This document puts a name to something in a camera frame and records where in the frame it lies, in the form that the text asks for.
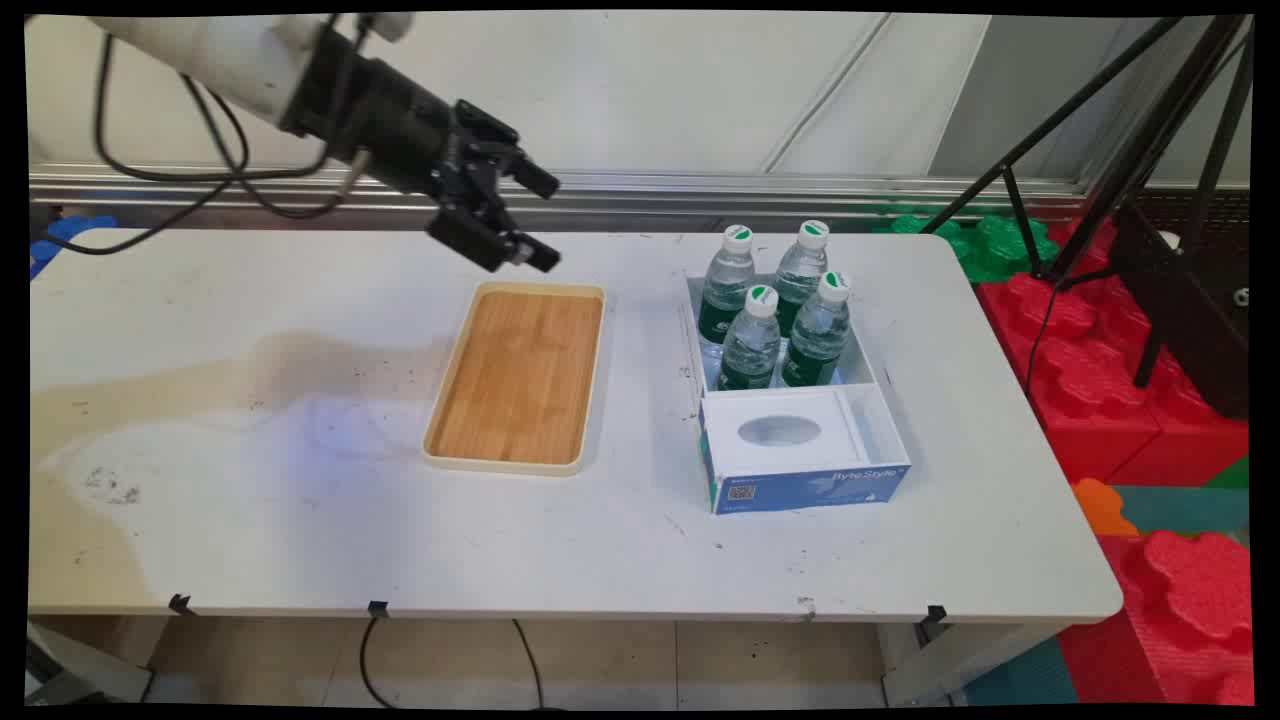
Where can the white plastic organizer box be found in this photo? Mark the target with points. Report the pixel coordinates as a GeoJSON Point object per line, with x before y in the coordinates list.
{"type": "Point", "coordinates": [872, 420]}

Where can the white table leg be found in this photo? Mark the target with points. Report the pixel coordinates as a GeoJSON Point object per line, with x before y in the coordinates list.
{"type": "Point", "coordinates": [950, 660]}
{"type": "Point", "coordinates": [85, 665]}

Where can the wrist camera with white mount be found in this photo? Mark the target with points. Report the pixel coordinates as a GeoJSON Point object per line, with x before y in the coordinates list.
{"type": "Point", "coordinates": [390, 25]}

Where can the aluminium rail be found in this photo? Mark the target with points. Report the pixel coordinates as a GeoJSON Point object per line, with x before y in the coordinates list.
{"type": "Point", "coordinates": [700, 186]}

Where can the black equipment case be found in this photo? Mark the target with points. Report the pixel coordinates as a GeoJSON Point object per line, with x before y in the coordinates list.
{"type": "Point", "coordinates": [1190, 320]}

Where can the red foam block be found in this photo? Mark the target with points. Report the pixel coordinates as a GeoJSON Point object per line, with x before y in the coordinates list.
{"type": "Point", "coordinates": [1080, 380]}
{"type": "Point", "coordinates": [1195, 445]}
{"type": "Point", "coordinates": [1180, 620]}

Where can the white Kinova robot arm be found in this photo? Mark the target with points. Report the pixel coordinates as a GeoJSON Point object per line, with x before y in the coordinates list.
{"type": "Point", "coordinates": [225, 55]}

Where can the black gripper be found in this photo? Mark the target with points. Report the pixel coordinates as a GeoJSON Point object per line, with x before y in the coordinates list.
{"type": "Point", "coordinates": [390, 125]}

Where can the blue foam block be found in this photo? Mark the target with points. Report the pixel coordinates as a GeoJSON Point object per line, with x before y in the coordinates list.
{"type": "Point", "coordinates": [75, 230]}

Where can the teal foam floor mat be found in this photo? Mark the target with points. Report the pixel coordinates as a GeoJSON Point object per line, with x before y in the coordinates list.
{"type": "Point", "coordinates": [1180, 510]}

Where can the blue and white tissue box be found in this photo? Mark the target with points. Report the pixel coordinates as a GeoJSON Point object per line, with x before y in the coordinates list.
{"type": "Point", "coordinates": [800, 490]}

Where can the orange foam piece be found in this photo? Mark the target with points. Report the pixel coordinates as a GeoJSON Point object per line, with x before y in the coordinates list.
{"type": "Point", "coordinates": [1100, 508]}

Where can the wooden tray with cream rim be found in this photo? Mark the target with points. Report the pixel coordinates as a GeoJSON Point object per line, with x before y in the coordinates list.
{"type": "Point", "coordinates": [520, 380]}

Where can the green label water bottle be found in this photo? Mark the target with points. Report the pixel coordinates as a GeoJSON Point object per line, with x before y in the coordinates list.
{"type": "Point", "coordinates": [818, 335]}
{"type": "Point", "coordinates": [727, 290]}
{"type": "Point", "coordinates": [800, 275]}
{"type": "Point", "coordinates": [750, 345]}

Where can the black tripod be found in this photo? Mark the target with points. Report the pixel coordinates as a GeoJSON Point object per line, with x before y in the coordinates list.
{"type": "Point", "coordinates": [1180, 110]}

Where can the green foam block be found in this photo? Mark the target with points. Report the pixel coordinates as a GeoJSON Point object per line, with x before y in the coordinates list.
{"type": "Point", "coordinates": [990, 245]}

